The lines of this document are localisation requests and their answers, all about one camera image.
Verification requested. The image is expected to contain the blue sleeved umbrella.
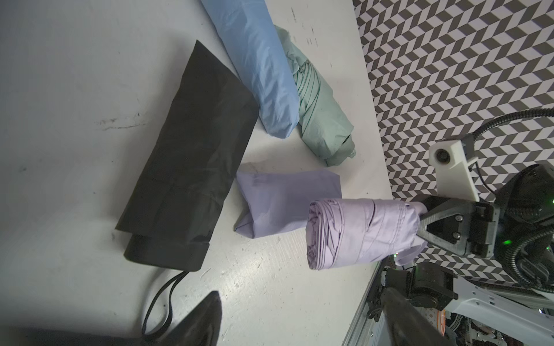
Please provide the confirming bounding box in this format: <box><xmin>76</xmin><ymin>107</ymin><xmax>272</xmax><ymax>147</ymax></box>
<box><xmin>202</xmin><ymin>0</ymin><xmax>300</xmax><ymax>139</ymax></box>

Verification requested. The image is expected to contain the mint green sleeved umbrella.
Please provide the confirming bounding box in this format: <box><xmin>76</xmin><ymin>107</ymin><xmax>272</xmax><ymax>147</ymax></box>
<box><xmin>276</xmin><ymin>27</ymin><xmax>356</xmax><ymax>167</ymax></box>

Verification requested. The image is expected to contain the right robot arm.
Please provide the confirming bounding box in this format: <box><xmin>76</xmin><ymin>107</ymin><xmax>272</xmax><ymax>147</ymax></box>
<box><xmin>367</xmin><ymin>108</ymin><xmax>553</xmax><ymax>345</ymax></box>

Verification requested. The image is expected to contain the black sleeved umbrella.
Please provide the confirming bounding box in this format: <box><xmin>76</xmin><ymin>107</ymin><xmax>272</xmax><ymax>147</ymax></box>
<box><xmin>115</xmin><ymin>40</ymin><xmax>261</xmax><ymax>343</ymax></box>

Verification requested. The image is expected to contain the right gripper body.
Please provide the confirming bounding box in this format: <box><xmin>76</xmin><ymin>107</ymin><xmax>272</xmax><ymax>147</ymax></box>
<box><xmin>417</xmin><ymin>195</ymin><xmax>498</xmax><ymax>258</ymax></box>

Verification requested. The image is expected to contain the lavender sleeved umbrella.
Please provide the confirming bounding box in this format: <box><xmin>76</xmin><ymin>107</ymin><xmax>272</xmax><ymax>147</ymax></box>
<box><xmin>306</xmin><ymin>199</ymin><xmax>428</xmax><ymax>270</ymax></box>

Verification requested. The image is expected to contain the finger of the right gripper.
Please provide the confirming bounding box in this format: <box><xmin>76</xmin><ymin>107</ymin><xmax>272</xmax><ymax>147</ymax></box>
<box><xmin>417</xmin><ymin>200</ymin><xmax>467</xmax><ymax>255</ymax></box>

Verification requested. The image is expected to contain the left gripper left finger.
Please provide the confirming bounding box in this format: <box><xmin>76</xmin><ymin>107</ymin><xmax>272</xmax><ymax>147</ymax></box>
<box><xmin>147</xmin><ymin>291</ymin><xmax>222</xmax><ymax>345</ymax></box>

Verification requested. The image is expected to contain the lavender sleeve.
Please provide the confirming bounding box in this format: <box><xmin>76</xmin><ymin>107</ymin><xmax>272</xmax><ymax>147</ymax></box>
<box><xmin>235</xmin><ymin>170</ymin><xmax>342</xmax><ymax>239</ymax></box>

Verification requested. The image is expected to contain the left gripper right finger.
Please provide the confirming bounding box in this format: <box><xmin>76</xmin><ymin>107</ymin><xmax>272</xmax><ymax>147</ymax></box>
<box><xmin>380</xmin><ymin>288</ymin><xmax>450</xmax><ymax>346</ymax></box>

